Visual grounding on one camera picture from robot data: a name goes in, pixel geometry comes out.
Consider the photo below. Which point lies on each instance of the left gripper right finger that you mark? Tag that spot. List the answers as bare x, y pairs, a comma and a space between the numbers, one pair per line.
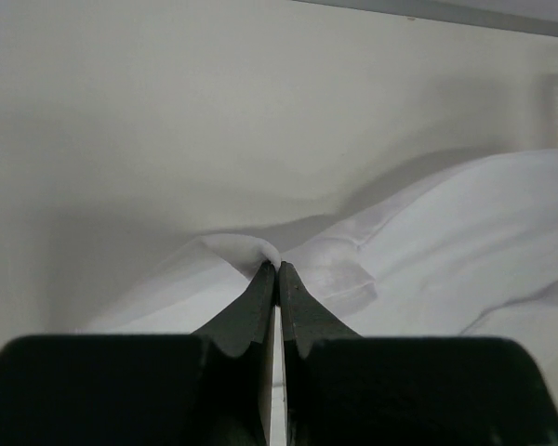
346, 389

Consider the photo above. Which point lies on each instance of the white t-shirt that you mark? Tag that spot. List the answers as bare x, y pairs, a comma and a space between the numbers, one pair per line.
472, 250

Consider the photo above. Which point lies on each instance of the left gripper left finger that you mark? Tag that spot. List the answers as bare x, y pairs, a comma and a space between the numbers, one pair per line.
210, 387

